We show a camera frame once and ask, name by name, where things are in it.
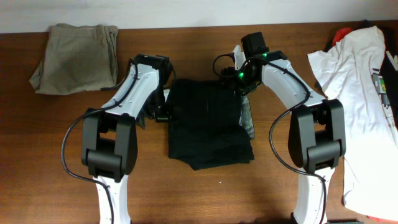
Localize black shorts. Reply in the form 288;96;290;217
167;79;254;170

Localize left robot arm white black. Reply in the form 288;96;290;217
81;54;173;223

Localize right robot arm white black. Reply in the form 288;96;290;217
219;32;346;223

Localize folded khaki shorts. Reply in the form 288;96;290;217
29;24;119;95

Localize white t-shirt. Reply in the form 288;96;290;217
308;26;397;221

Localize red garment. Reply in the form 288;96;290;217
332;27;353;47

